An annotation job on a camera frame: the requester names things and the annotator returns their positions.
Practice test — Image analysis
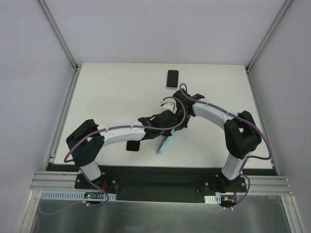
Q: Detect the left aluminium frame post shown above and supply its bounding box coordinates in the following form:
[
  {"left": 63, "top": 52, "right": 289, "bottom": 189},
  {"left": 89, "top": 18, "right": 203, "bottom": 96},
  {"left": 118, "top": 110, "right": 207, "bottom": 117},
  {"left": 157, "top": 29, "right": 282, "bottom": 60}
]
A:
[{"left": 36, "top": 0, "right": 82, "bottom": 72}]

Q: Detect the white cable duct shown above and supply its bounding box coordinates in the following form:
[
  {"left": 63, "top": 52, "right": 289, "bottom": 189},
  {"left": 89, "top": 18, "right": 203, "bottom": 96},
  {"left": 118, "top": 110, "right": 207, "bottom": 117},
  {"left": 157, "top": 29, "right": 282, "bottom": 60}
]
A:
[
  {"left": 41, "top": 191, "right": 117, "bottom": 201},
  {"left": 204, "top": 195, "right": 221, "bottom": 204}
]

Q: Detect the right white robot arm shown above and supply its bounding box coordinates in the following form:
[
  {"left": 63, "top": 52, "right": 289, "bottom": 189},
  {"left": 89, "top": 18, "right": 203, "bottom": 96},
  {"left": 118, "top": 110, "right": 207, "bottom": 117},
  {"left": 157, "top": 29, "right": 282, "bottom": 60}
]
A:
[{"left": 173, "top": 89, "right": 262, "bottom": 192}]

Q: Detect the left white cable duct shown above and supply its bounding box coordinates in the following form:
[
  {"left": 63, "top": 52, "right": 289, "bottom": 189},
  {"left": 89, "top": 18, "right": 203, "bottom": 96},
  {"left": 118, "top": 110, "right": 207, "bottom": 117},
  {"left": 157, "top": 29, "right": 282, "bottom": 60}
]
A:
[{"left": 41, "top": 191, "right": 117, "bottom": 201}]

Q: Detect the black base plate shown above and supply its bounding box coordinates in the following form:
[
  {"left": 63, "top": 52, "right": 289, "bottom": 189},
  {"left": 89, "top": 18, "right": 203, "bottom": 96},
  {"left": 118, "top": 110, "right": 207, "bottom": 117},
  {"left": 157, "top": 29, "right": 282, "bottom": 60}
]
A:
[{"left": 46, "top": 162, "right": 279, "bottom": 202}]

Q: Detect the right aluminium frame post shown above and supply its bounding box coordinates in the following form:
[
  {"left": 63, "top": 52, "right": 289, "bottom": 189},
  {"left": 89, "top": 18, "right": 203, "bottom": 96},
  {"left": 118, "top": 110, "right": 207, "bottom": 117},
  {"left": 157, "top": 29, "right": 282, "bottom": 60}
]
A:
[{"left": 245, "top": 0, "right": 294, "bottom": 73}]

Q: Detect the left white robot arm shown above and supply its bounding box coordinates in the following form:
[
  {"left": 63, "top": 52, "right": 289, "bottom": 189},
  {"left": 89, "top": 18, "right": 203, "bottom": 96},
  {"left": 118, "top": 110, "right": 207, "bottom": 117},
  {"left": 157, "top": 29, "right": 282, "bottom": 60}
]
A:
[{"left": 64, "top": 110, "right": 184, "bottom": 189}]

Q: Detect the light blue phone case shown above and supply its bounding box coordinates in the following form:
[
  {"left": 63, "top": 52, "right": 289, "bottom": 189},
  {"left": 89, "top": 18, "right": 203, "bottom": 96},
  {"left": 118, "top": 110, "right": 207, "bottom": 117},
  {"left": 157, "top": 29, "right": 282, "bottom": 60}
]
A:
[{"left": 156, "top": 129, "right": 174, "bottom": 154}]

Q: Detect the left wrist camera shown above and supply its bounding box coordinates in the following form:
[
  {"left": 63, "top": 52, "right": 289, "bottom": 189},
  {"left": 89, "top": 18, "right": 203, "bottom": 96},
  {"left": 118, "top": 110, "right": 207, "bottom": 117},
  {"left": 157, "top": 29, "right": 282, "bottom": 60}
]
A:
[{"left": 160, "top": 100, "right": 175, "bottom": 111}]

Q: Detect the right white cable duct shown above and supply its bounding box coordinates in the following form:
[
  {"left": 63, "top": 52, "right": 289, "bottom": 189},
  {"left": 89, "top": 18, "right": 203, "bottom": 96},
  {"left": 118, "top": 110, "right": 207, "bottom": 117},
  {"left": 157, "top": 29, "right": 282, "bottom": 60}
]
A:
[{"left": 204, "top": 195, "right": 221, "bottom": 204}]

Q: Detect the phone in pink case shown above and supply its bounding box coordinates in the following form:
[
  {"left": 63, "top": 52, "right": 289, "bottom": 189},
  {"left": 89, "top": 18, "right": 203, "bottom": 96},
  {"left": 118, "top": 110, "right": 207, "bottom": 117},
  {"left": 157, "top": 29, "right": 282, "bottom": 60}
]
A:
[{"left": 126, "top": 140, "right": 140, "bottom": 152}]

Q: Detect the phone in lilac case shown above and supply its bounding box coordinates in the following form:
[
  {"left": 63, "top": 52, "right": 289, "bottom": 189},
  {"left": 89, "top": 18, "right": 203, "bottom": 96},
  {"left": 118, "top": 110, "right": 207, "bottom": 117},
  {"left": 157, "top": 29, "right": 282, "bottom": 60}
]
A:
[{"left": 166, "top": 70, "right": 179, "bottom": 89}]

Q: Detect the aluminium frame post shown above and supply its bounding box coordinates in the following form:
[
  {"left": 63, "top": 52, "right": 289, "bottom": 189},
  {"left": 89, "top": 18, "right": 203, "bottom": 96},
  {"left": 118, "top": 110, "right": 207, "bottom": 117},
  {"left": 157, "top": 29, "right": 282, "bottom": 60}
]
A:
[
  {"left": 36, "top": 0, "right": 82, "bottom": 72},
  {"left": 245, "top": 0, "right": 294, "bottom": 73}
]

